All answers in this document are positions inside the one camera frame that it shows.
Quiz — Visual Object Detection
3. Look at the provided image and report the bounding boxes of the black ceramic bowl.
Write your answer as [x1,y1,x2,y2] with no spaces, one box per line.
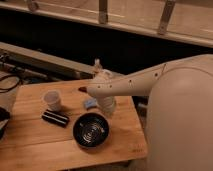
[73,113,110,148]

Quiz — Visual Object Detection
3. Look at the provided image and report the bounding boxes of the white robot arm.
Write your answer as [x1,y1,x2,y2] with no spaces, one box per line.
[87,54,213,171]

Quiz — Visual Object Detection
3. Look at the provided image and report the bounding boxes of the brown oblong object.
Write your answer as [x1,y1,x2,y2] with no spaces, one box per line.
[78,87,87,93]

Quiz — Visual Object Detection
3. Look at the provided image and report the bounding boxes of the small clear bottle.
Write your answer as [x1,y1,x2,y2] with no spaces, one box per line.
[93,59,102,74]

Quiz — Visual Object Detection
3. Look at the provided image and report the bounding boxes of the black rectangular case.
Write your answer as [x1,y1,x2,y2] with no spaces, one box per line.
[42,110,69,127]

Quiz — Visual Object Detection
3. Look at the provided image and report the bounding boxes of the white plastic cup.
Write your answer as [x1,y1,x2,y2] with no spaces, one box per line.
[43,90,62,111]

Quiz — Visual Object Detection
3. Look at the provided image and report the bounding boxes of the dark object at left edge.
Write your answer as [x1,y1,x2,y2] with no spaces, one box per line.
[0,107,10,139]

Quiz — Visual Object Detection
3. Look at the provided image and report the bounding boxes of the black cable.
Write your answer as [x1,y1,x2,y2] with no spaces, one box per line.
[0,73,23,94]

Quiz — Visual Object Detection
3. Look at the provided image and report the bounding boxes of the metal frame rail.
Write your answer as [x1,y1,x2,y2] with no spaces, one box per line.
[0,0,213,48]

